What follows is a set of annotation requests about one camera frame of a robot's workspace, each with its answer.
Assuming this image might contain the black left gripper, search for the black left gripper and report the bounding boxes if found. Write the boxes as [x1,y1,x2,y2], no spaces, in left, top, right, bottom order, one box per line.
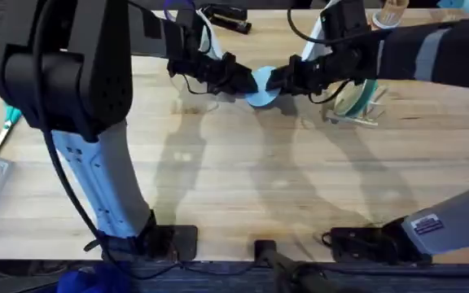
[165,19,259,96]

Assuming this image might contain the small light blue plate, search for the small light blue plate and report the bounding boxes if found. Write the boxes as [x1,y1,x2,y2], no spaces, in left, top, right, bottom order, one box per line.
[244,65,282,108]

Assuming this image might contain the small peg dish rack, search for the small peg dish rack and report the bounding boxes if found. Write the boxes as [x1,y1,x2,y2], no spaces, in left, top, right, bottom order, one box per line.
[325,79,388,129]

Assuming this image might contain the black stapler tool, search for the black stapler tool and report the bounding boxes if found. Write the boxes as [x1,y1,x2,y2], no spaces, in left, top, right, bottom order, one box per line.
[200,4,253,36]

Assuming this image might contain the teal rimmed plate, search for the teal rimmed plate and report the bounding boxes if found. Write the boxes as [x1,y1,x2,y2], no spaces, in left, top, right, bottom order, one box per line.
[333,79,379,119]

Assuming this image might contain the heap of teal items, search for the heap of teal items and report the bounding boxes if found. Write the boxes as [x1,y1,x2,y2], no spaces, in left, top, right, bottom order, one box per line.
[436,0,469,17]

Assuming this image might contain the blue cloth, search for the blue cloth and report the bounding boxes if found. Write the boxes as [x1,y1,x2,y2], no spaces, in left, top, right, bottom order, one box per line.
[56,263,134,293]

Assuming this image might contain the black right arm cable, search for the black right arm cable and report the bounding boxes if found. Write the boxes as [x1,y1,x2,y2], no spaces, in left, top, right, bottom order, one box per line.
[286,6,386,46]

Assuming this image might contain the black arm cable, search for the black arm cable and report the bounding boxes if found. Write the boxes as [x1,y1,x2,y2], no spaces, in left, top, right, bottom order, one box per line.
[33,0,260,282]
[286,6,386,46]

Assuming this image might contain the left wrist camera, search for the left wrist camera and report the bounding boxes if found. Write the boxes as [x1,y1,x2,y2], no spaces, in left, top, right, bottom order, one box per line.
[174,7,206,46]

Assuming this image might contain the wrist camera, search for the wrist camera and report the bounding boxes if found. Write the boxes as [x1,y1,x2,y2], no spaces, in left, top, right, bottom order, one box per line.
[174,7,206,46]
[320,0,373,42]

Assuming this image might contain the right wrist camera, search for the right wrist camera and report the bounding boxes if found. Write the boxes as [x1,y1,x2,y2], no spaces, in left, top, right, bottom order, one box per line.
[320,0,373,42]

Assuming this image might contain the purple ring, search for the purple ring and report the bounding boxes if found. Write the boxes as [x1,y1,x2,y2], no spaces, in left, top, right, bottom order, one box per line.
[162,0,198,22]

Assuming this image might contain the wooden cup on white ring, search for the wooden cup on white ring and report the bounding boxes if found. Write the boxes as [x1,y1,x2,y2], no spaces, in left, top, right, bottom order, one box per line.
[371,0,410,31]

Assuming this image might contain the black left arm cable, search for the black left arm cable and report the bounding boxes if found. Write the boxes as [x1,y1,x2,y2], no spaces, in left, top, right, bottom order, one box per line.
[33,0,260,282]

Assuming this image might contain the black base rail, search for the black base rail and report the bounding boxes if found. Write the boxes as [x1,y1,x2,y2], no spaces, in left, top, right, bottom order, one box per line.
[0,259,469,293]

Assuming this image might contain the teal handled scissors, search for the teal handled scissors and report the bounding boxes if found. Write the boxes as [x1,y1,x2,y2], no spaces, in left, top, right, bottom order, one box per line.
[0,103,24,157]

